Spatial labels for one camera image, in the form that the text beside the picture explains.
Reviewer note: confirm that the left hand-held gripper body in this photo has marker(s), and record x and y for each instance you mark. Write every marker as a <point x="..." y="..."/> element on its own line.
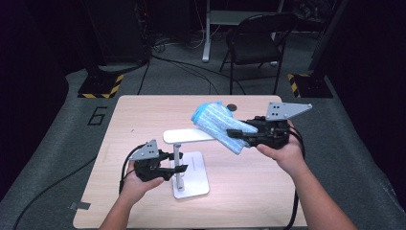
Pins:
<point x="148" y="159"/>

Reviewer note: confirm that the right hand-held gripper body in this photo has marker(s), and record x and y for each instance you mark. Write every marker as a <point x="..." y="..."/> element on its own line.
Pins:
<point x="271" y="134"/>

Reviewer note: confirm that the blue striped cloth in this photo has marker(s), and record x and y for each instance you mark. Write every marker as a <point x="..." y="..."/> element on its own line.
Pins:
<point x="217" y="124"/>

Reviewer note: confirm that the white desk lamp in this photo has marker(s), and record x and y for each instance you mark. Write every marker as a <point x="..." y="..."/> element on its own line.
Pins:
<point x="188" y="135"/>

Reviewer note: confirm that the person's right hand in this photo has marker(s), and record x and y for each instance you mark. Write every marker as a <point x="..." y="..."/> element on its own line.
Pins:
<point x="287" y="156"/>

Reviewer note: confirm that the person's left hand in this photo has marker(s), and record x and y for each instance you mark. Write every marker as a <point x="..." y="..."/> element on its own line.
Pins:
<point x="137" y="188"/>

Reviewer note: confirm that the black stand with striped base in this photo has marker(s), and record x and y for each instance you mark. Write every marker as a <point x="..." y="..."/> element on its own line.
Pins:
<point x="314" y="86"/>
<point x="100" y="86"/>

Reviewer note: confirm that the grey tape piece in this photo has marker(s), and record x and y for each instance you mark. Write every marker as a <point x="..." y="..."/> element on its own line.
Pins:
<point x="79" y="205"/>

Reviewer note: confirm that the black folding chair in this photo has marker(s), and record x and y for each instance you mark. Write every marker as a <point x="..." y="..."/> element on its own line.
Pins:
<point x="255" y="41"/>

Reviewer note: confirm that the black cabinet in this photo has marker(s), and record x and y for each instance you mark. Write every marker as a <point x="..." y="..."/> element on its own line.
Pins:
<point x="118" y="32"/>

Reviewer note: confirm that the white desk frame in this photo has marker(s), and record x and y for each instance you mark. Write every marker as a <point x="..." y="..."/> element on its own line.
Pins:
<point x="207" y="32"/>

